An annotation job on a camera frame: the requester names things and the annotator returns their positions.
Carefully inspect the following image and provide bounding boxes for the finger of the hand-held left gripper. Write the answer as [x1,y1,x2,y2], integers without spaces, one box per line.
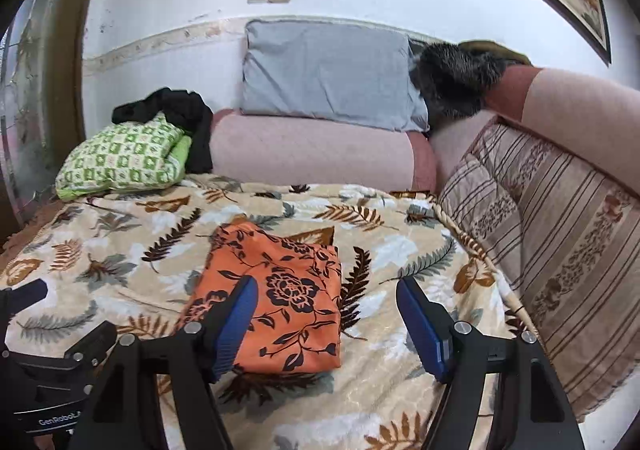
[50,320,119,378]
[0,279,49,318]

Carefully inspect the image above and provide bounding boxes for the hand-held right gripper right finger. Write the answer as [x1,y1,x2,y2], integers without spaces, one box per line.
[396,277,586,450]

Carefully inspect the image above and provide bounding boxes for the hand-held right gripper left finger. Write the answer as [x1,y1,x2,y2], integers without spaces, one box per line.
[67,274,260,450]

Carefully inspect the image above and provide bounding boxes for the orange floral garment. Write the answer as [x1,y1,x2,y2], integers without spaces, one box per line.
[175,221,344,376]

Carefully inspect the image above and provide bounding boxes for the brown quilted bedspread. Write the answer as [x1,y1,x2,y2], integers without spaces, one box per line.
[0,203,66,261]

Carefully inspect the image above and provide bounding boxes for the leaf print blanket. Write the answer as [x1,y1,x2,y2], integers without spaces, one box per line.
[0,174,547,450]

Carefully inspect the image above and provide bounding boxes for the striped brown cushion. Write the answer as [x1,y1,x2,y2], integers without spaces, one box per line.
[437,117,640,425]

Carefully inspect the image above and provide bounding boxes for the green checked pillow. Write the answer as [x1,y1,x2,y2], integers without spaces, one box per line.
[54,111,194,202]

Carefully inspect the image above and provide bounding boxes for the glass door panel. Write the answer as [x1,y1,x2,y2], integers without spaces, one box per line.
[2,0,63,216]

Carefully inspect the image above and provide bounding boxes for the black cloth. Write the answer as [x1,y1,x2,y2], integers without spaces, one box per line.
[111,88,215,176]

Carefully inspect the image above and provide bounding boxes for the dark fuzzy cloth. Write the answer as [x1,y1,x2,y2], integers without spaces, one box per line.
[410,41,532,132]

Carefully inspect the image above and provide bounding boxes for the grey pillow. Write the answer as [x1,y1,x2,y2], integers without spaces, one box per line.
[240,19,432,132]

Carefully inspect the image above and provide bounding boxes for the pink long bolster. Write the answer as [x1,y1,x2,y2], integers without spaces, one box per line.
[482,63,640,196]

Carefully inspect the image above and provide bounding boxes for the brown wooden door frame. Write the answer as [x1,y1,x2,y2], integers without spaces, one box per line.
[37,0,113,166]

